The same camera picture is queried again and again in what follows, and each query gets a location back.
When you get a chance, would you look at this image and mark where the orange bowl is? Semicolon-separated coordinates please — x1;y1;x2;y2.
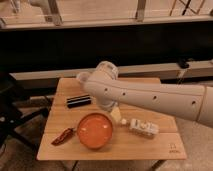
77;113;113;149

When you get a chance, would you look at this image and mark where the black rectangular box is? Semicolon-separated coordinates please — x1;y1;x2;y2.
67;95;91;108

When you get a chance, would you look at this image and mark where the white plastic cup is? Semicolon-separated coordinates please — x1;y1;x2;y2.
76;72;91;84

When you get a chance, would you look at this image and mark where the black chair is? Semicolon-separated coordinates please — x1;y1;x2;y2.
0;71;49;150

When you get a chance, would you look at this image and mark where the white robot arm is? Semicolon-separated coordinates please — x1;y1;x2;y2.
78;61;213;128

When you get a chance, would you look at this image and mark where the red chili pepper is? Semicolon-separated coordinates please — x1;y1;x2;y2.
51;128;75;146

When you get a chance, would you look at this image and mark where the wooden folding table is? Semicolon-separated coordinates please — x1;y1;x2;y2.
37;78;187;160

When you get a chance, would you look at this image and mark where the small white cube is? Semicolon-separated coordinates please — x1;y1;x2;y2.
121;119;127;125

